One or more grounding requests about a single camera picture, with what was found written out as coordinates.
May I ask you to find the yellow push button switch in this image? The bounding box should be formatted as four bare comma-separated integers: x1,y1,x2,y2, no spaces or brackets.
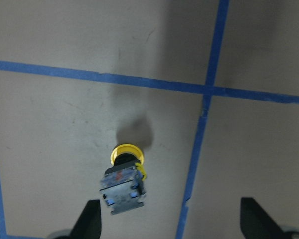
100,144,147,215

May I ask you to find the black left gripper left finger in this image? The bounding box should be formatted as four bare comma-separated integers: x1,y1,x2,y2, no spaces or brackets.
69,199,102,239

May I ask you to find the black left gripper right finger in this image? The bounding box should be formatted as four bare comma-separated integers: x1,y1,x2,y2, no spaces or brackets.
240,197,288,239

